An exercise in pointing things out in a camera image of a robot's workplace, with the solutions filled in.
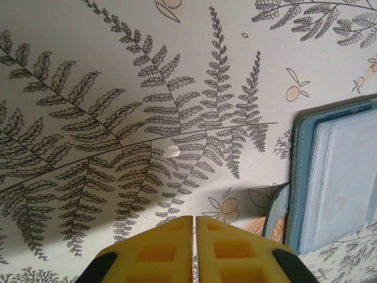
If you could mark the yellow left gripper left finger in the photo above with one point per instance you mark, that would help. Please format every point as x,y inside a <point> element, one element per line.
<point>159,244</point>

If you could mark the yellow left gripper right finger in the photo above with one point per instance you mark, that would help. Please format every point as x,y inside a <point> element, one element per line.
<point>232,247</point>

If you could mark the teal leather card holder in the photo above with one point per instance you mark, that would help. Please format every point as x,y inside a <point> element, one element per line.
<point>338,177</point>

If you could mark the floral white tablecloth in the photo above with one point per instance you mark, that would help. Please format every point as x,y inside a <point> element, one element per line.
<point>117,88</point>

